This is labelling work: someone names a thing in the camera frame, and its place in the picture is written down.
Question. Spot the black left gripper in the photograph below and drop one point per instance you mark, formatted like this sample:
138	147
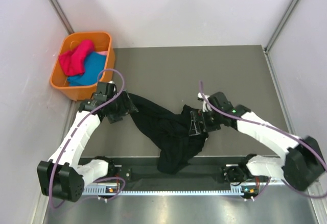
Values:
125	107

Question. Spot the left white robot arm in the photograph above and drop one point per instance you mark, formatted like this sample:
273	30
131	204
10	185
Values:
61	176

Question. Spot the left aluminium frame post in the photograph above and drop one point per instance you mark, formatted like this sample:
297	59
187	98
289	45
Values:
62	16

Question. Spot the light pink cloth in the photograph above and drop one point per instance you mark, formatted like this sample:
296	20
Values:
103	53

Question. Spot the orange plastic bin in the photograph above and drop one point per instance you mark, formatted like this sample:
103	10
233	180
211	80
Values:
102	42

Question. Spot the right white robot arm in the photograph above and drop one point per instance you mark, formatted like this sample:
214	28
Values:
298	162

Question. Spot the right aluminium frame post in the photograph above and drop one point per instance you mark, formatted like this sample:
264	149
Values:
281	24

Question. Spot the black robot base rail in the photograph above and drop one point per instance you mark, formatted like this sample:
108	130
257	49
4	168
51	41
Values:
201	173

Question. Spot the white slotted cable duct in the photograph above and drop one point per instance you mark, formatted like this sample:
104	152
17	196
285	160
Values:
111	189

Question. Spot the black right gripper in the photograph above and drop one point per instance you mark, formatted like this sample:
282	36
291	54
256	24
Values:
197	116

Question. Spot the blue t shirt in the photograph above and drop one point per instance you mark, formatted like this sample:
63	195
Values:
93	64

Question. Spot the black t shirt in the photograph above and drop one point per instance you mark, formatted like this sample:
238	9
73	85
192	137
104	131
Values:
169	132

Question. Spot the aluminium frame post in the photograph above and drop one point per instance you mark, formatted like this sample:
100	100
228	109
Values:
62	16
281	24

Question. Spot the pink t shirt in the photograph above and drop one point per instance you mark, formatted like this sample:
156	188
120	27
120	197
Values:
72	61

